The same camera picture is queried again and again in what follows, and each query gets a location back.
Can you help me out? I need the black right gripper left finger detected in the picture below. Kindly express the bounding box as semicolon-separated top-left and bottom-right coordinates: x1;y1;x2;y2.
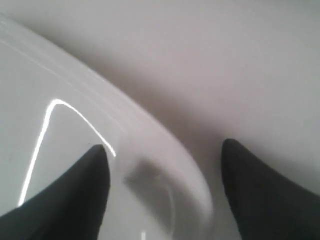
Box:
0;144;111;240

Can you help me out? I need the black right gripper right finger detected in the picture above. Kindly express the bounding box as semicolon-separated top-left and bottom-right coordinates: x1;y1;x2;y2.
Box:
221;138;320;240

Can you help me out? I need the white square plate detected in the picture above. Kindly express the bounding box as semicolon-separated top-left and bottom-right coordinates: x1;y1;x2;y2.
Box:
0;17;214;240

